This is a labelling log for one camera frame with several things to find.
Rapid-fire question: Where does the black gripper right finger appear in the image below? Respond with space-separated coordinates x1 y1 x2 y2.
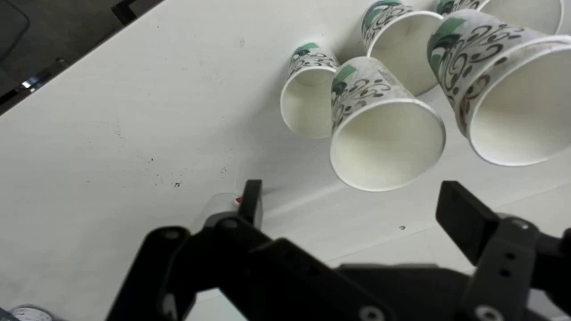
435 179 571 321

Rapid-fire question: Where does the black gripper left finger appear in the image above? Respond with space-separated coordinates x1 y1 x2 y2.
105 177 394 321

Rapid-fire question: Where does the patterned paper cup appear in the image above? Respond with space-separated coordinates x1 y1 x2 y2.
360 0 444 98
278 41 341 141
460 34 571 168
435 0 567 38
328 54 448 193
427 7 571 168

